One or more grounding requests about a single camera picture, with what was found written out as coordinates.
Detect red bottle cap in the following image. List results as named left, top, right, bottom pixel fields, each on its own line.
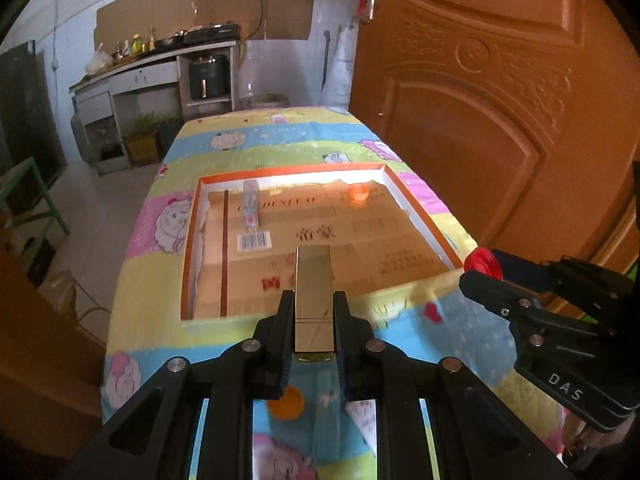
left=463, top=247, right=502, bottom=281

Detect brown wooden panel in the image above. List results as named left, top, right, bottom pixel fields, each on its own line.
left=0, top=245, right=108, bottom=461

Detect person's right hand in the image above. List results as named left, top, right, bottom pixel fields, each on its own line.
left=561, top=409, right=614, bottom=469

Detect gold rectangular box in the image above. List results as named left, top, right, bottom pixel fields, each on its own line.
left=293, top=244, right=335, bottom=363

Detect large orange bottle cap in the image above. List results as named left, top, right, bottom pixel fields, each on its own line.
left=267, top=386, right=306, bottom=421

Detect dark long-handled tool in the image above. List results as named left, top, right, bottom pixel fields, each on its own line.
left=321, top=30, right=332, bottom=93

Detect white kitchen counter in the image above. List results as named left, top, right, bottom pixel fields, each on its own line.
left=70, top=40, right=246, bottom=126

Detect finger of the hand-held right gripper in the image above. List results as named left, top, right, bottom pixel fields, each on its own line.
left=491, top=248, right=629, bottom=312
left=459, top=270, right=554, bottom=364

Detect white sack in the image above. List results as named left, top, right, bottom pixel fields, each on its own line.
left=327, top=20, right=361, bottom=108

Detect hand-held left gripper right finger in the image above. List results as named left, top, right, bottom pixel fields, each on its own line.
left=332, top=290, right=576, bottom=480

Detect green metal chair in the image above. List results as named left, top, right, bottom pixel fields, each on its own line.
left=0, top=156, right=71, bottom=236

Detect brown planter with green plant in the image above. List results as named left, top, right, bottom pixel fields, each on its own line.
left=122, top=115, right=163, bottom=166

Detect clear plastic tube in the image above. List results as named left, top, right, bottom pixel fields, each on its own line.
left=241, top=179, right=262, bottom=228

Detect dark planter with green plant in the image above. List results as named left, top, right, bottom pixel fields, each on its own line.
left=157, top=117, right=183, bottom=156

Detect orange rimmed cardboard box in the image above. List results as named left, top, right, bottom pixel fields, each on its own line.
left=180, top=162, right=466, bottom=322

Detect grey gas cylinder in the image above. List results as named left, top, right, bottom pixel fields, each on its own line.
left=71, top=110, right=88, bottom=161

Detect carved wooden door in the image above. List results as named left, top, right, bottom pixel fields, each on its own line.
left=347, top=0, right=640, bottom=311

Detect cardboard sheets on wall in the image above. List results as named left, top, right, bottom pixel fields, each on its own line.
left=95, top=0, right=318, bottom=51

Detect dark air fryer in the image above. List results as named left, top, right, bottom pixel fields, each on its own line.
left=188, top=55, right=231, bottom=102

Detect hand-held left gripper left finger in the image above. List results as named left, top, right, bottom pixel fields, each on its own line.
left=65, top=289, right=296, bottom=480

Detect black gas stove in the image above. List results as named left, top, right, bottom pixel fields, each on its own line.
left=184, top=24, right=241, bottom=43

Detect white plastic bag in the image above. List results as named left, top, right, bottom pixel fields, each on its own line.
left=85, top=42, right=115, bottom=75

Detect cartoon printed tablecloth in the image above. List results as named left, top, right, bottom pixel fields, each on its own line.
left=100, top=105, right=566, bottom=480

